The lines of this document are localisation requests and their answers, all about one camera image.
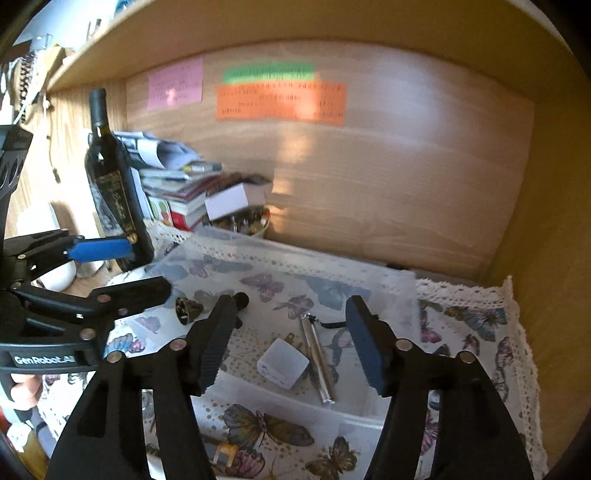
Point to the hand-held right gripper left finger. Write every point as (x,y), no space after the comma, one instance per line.
(216,344)

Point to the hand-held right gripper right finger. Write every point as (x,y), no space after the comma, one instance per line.
(365,344)

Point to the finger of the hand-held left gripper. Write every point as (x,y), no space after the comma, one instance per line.
(134,291)
(99,249)

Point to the white charger adapter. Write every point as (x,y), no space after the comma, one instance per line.
(282,365)

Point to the clear plastic storage box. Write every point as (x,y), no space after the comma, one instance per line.
(286,277)

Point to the person's left hand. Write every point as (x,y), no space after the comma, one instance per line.
(27,390)

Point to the small brass bell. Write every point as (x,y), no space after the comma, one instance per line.
(188,310)

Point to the white rounded object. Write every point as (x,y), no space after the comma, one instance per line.
(59,272)

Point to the small black round object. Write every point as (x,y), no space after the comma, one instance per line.
(241,300)

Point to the dark wine bottle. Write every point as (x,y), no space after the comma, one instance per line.
(113,194)

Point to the stack of books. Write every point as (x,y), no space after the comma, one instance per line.
(178,198)

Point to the butterfly print lace cloth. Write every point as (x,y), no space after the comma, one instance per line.
(471,323)

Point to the folded newspaper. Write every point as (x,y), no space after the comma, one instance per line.
(152,147)

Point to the black metal stand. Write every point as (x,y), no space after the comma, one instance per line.
(11,166)

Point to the container of small trinkets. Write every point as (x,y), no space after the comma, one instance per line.
(244,224)

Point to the small white cardboard box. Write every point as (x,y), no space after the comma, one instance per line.
(233,199)

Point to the pink paper note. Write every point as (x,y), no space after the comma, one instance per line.
(175,84)

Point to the orange paper note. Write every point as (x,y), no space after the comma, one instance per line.
(281,104)

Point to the green paper note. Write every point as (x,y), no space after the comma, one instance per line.
(268,74)

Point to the wooden shelf board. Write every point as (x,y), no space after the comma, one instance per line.
(295,37)

